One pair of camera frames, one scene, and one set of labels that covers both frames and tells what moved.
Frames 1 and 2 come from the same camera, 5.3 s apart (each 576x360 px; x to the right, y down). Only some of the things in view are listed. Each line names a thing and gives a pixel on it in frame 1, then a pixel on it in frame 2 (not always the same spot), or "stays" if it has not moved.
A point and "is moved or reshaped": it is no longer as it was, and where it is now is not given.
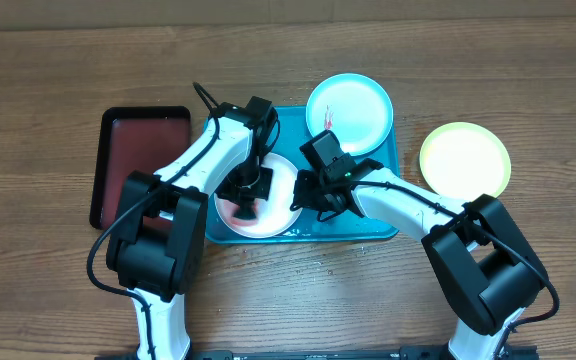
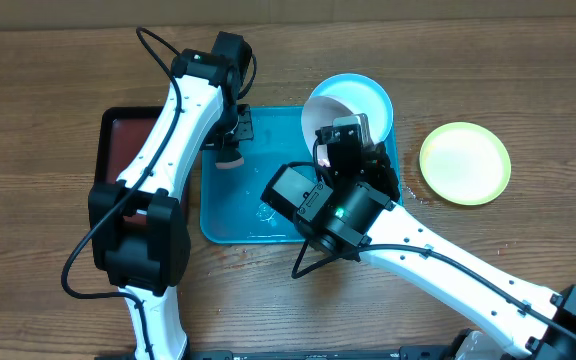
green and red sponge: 229,209 is moved or reshaped
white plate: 276,215 to 319,112
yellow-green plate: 463,160 stays
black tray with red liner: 134,139 stays
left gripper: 246,200 to 245,132
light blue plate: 355,107 stays
